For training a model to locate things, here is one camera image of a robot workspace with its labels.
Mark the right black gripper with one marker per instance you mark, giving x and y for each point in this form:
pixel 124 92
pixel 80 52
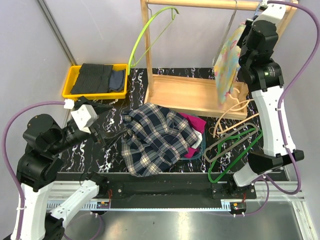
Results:
pixel 248 23

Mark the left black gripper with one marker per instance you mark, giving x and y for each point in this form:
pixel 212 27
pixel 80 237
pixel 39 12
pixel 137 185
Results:
pixel 99 107

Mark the pastel patterned garment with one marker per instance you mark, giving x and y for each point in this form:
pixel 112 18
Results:
pixel 227 65

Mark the navy plaid garment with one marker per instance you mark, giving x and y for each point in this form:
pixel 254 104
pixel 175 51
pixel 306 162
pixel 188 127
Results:
pixel 156 138

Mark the wooden hanger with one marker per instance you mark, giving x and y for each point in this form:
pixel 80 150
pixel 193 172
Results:
pixel 237 110

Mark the magenta pleated skirt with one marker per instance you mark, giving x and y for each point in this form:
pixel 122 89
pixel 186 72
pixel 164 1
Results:
pixel 196 123

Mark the white garment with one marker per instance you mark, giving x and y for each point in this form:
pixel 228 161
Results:
pixel 199 139

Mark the blue wire hanger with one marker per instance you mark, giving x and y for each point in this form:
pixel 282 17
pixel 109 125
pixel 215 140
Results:
pixel 257 10

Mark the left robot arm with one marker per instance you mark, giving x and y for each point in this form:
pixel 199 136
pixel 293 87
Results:
pixel 38 168

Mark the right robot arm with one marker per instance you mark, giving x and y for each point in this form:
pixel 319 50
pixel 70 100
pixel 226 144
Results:
pixel 265 82

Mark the black folded cloth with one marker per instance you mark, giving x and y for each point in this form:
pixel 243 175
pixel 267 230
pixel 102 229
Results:
pixel 99 79

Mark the yellow plastic tray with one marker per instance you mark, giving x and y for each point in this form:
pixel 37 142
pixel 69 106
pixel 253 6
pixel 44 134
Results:
pixel 72 78

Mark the wooden clothes rack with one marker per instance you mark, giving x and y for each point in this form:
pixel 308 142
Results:
pixel 191 95

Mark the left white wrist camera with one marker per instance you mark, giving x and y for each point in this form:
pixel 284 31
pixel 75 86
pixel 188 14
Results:
pixel 84 117

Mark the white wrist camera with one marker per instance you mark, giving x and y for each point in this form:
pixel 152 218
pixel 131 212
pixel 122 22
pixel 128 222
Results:
pixel 84 117
pixel 270 12

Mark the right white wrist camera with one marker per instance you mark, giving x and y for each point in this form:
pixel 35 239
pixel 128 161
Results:
pixel 270 12

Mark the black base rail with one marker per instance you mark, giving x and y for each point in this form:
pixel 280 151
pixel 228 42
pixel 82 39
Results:
pixel 170 191

